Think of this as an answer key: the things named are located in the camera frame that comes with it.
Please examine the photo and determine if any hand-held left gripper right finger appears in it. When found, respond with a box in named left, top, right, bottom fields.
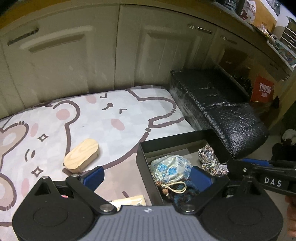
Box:
left=177, top=166, right=269, bottom=215

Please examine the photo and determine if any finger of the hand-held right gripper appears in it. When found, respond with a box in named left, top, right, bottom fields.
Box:
left=228, top=158, right=271, bottom=181

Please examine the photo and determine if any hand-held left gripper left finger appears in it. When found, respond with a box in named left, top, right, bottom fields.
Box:
left=28, top=166, right=117, bottom=215

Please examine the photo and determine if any striped rope bundle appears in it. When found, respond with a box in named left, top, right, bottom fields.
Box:
left=198, top=146, right=229, bottom=176

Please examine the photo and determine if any oval wooden box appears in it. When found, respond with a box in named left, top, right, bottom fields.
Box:
left=63, top=138, right=100, bottom=174

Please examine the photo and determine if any brown and blue crochet ornament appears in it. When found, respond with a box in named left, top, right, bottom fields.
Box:
left=165, top=179, right=200, bottom=207

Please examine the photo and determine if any blue brocade pouch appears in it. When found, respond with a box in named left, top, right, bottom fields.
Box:
left=150, top=155, right=192, bottom=197

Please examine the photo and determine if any yellow paper packet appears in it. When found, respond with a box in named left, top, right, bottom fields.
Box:
left=109, top=195, right=147, bottom=209

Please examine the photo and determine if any black cardboard box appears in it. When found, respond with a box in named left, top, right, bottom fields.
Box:
left=136, top=128, right=236, bottom=207

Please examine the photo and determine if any black padded bench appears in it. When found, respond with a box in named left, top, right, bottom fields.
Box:
left=169, top=68, right=270, bottom=160

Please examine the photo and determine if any printed blanket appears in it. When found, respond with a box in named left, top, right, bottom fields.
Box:
left=0, top=86, right=197, bottom=232

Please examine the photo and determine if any red cardboard box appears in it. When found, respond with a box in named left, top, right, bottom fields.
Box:
left=250, top=74, right=275, bottom=103

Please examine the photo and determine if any flat brown cardboard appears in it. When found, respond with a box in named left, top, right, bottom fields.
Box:
left=218, top=46, right=248, bottom=70

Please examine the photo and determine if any grey drawer organiser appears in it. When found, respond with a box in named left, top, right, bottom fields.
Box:
left=281, top=16, right=296, bottom=50

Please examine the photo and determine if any printed red and white carton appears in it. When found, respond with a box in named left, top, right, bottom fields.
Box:
left=239, top=0, right=257, bottom=22

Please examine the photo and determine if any metal cabinet handle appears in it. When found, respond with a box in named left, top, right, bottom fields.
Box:
left=220, top=35, right=237, bottom=45
left=7, top=28, right=40, bottom=45
left=188, top=23, right=212, bottom=34

